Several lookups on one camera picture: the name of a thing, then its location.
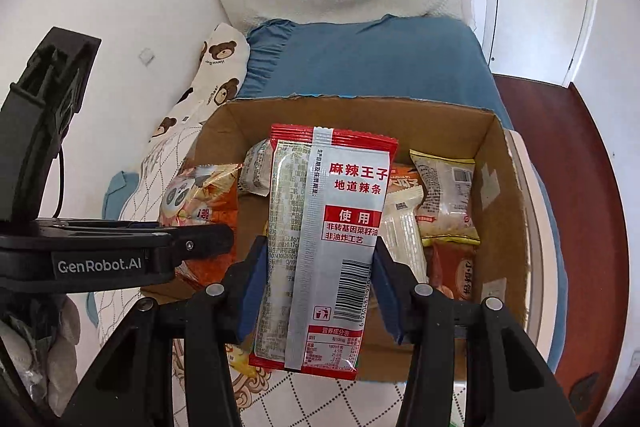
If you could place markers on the blue bed sheet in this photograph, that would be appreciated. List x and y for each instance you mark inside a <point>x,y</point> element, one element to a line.
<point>375,57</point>

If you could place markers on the white wall socket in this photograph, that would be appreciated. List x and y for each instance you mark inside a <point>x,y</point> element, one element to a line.
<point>146,56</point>

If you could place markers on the bear print pillow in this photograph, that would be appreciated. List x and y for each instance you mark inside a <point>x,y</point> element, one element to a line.
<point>220,52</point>

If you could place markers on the clear bread packet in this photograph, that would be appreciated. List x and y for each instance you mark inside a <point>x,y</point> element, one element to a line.
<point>445,207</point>

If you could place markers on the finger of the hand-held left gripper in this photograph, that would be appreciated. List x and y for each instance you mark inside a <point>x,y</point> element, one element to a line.
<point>200,244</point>

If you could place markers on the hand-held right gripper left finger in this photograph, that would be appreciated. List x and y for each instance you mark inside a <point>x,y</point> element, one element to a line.
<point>249,292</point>

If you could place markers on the large yellow snack packet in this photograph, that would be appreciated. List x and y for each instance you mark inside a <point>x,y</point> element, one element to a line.
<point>240,359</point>

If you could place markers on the printed cardboard box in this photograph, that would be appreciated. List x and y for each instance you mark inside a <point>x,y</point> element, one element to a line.
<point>360,127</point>

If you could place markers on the grey white snack packet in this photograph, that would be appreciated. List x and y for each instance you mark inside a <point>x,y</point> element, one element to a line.
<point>255,172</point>

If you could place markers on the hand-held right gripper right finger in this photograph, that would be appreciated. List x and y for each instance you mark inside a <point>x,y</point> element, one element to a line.
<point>389,294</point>

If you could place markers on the red white striped packet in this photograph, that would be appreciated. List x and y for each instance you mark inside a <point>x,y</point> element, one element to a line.
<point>320,217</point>

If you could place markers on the brown red snack packet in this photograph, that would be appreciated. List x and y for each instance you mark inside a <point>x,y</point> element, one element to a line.
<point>452,274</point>

